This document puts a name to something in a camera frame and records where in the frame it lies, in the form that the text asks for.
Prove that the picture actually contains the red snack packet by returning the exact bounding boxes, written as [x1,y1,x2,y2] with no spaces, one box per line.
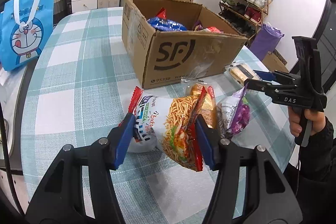
[202,26,224,34]

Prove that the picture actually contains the white noodle snack bag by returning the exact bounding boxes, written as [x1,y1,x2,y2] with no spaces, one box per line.
[127,87,207,172]

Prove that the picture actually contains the orange bread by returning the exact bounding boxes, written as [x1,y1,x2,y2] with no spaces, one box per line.
[181,79,217,129]

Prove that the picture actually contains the brown SF cardboard box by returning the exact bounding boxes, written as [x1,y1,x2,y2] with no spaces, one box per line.
[122,0,248,89]

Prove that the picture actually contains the cream sandwich cake packet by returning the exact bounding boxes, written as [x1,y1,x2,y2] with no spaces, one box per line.
[225,61,261,87]

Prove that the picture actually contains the blue cookie snack packet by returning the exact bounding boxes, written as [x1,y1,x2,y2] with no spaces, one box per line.
[147,16,187,32]

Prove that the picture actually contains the right hand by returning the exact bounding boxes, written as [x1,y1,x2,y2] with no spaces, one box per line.
[287,105,327,138]

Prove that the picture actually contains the small cardboard box on floor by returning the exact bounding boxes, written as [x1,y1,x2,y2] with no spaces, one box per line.
[262,50,289,73]

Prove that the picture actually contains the woven basket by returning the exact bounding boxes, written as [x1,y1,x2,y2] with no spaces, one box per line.
[54,0,66,15]

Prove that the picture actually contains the purple candy bag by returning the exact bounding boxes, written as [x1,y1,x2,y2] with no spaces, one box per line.
[217,87,250,139]

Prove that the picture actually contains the blue Doraemon tote bag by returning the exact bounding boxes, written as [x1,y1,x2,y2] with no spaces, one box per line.
[1,0,54,71]

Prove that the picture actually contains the shoe rack with shoes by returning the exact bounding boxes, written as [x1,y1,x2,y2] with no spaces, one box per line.
[219,0,272,40]

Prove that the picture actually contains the red snack bag in box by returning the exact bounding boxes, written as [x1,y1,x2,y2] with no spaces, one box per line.
[156,7,167,20]

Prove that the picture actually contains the checkered teal tablecloth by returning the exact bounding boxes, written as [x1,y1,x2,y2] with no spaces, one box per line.
[20,6,296,224]

